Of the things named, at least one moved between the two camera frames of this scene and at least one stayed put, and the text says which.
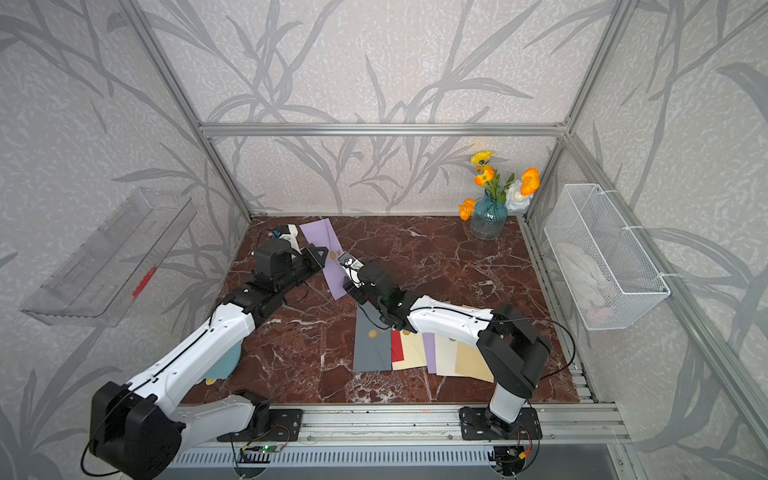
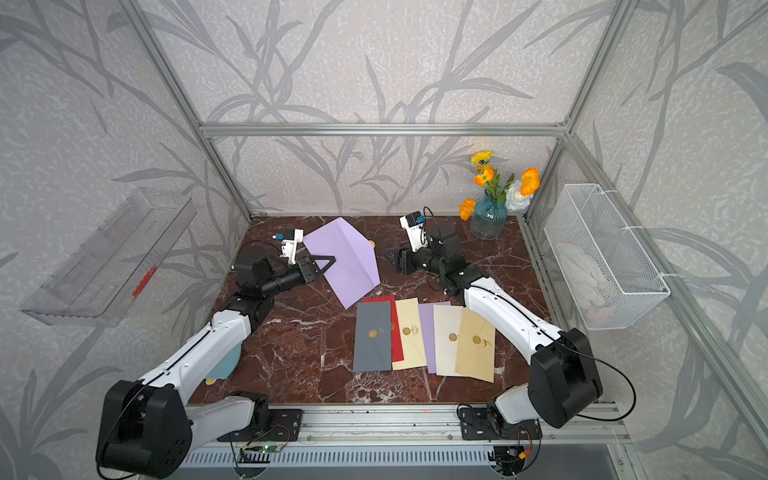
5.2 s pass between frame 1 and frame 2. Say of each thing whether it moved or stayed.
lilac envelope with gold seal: moved
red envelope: stayed
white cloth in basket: stayed
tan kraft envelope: stayed
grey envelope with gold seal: stayed
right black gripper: moved
